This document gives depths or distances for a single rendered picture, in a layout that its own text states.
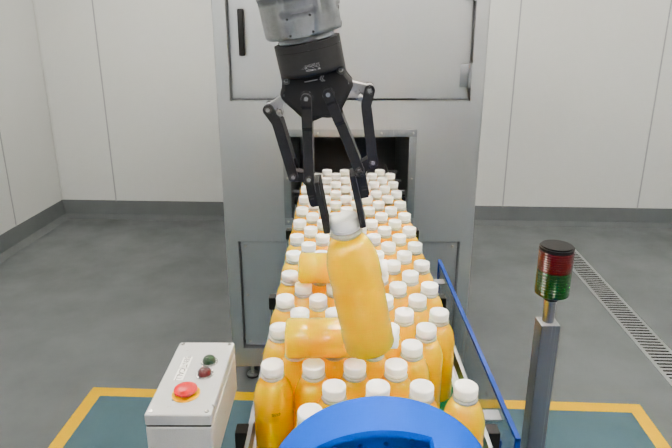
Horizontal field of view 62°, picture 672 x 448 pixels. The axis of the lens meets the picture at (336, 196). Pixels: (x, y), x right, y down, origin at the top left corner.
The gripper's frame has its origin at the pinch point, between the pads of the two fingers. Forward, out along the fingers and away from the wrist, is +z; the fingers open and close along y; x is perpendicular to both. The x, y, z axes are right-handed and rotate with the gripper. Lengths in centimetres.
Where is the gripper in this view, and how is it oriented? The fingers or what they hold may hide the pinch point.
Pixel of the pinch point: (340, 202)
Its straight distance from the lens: 69.8
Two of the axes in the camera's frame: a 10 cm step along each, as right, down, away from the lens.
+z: 1.9, 9.1, 3.6
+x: 0.2, -3.7, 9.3
